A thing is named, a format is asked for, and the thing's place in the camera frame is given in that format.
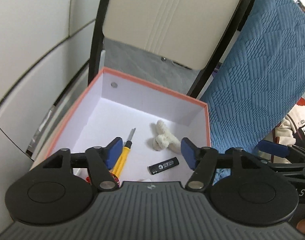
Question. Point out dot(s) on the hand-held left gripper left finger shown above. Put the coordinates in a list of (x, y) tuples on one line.
[(113, 152)]

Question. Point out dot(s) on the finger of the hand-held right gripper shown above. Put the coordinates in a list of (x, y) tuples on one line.
[(272, 148)]

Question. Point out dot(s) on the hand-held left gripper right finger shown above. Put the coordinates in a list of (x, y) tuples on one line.
[(190, 152)]

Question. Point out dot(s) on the yellow screwdriver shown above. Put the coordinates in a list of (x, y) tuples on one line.
[(126, 152)]

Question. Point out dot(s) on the black lighter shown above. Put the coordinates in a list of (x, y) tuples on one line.
[(165, 165)]

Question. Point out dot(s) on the white plush toy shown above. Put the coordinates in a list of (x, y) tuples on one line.
[(162, 140)]

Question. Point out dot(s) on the white box with orange rim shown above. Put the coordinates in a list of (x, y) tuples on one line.
[(117, 110)]

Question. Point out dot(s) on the cream printed garment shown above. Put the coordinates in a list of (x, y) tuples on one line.
[(292, 130)]

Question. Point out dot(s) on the blue textured towel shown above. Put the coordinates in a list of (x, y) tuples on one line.
[(255, 67)]

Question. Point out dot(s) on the cream chair with black frame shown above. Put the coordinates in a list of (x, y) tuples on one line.
[(167, 17)]

